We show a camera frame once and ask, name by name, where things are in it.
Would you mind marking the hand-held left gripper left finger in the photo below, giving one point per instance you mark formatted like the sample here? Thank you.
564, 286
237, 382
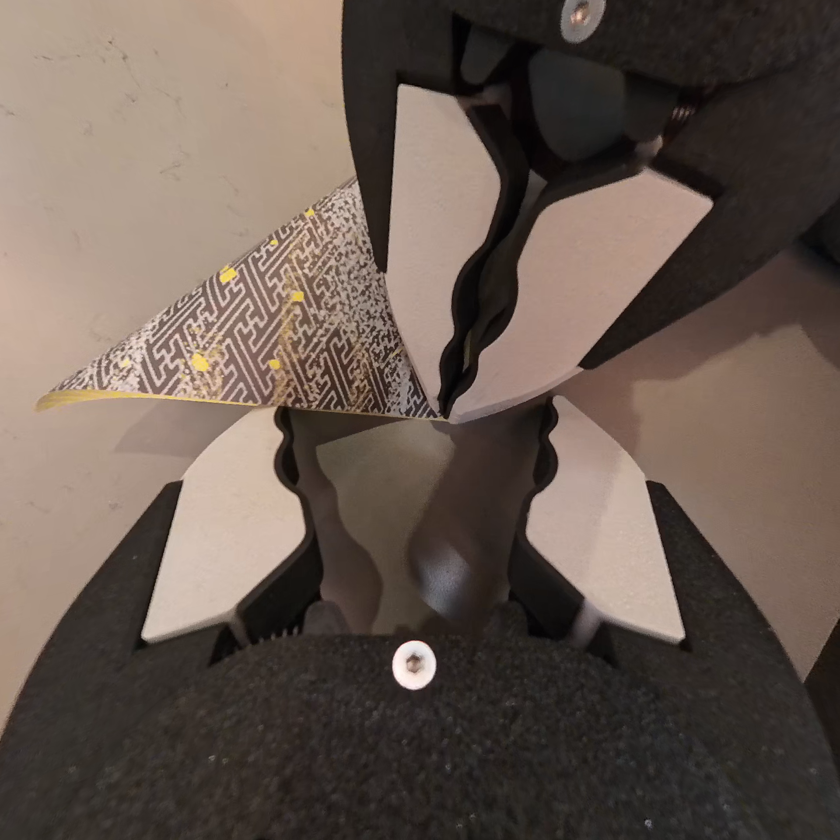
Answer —
223, 525

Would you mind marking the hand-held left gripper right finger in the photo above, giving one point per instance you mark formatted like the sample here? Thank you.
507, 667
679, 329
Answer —
604, 531

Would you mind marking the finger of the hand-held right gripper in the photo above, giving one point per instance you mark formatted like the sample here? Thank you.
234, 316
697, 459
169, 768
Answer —
433, 216
590, 275

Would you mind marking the yellow and grey origami paper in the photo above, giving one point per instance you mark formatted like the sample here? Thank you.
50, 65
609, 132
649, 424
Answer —
262, 328

